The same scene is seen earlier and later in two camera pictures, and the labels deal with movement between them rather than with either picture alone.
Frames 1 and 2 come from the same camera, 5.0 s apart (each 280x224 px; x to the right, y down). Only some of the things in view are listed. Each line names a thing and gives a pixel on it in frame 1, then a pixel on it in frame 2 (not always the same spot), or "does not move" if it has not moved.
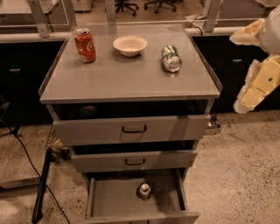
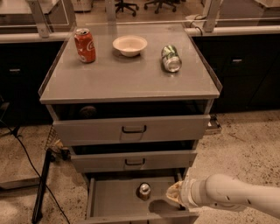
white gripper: x=270 y=36 -> x=185 y=192
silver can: x=144 y=191 does not move
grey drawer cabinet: x=131 y=101 does not move
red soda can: x=85 y=45 does not move
